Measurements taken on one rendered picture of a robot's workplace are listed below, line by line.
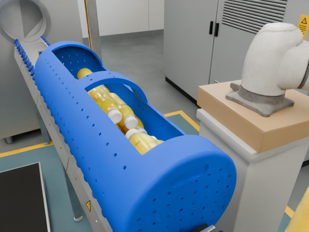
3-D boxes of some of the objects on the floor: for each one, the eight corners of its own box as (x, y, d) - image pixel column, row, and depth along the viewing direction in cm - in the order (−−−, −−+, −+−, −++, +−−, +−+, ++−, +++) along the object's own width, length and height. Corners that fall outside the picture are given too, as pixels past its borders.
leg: (49, 141, 259) (34, 81, 226) (51, 144, 254) (36, 83, 222) (43, 143, 256) (27, 82, 224) (44, 146, 252) (28, 85, 219)
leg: (81, 213, 186) (65, 140, 154) (83, 219, 182) (68, 145, 150) (73, 217, 184) (55, 143, 151) (75, 223, 179) (58, 148, 147)
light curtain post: (110, 158, 236) (84, -79, 149) (112, 162, 232) (88, -80, 145) (103, 161, 234) (73, -79, 146) (106, 165, 229) (76, -80, 142)
